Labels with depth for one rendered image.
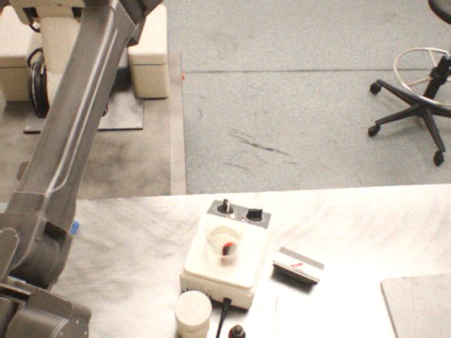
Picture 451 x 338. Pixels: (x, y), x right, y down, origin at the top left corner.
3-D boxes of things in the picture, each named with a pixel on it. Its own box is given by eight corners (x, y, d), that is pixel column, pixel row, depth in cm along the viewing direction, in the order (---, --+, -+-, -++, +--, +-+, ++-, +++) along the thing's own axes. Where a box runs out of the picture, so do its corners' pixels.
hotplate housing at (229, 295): (211, 205, 97) (212, 181, 91) (273, 221, 95) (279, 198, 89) (175, 304, 83) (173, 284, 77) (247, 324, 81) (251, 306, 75)
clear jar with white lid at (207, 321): (171, 315, 82) (169, 296, 75) (204, 306, 83) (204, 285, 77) (180, 348, 78) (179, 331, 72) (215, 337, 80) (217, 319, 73)
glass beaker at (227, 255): (218, 232, 83) (221, 204, 77) (248, 253, 81) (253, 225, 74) (192, 260, 79) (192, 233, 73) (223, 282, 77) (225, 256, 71)
